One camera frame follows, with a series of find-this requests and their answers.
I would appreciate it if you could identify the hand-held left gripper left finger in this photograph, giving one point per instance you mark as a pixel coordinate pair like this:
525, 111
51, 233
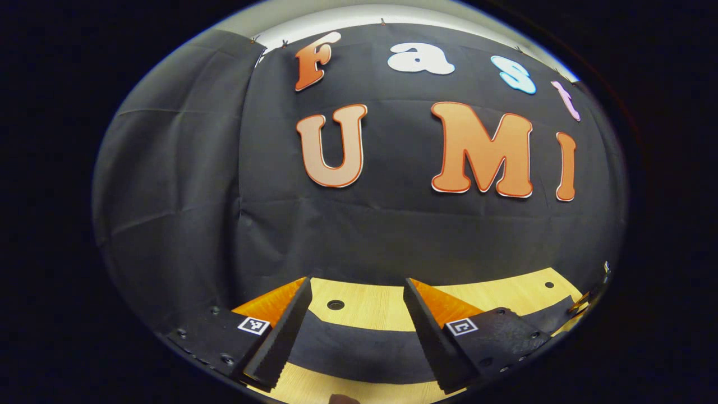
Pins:
286, 331

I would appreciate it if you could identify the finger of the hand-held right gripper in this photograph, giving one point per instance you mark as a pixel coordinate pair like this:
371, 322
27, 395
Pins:
579, 304

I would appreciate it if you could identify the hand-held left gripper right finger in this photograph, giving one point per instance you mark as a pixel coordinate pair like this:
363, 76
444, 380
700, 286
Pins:
432, 336

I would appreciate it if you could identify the dark grey jeans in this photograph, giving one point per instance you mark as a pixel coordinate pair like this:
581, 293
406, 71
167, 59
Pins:
359, 350

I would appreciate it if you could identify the black backdrop cloth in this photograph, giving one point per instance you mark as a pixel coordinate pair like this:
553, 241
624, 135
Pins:
359, 235

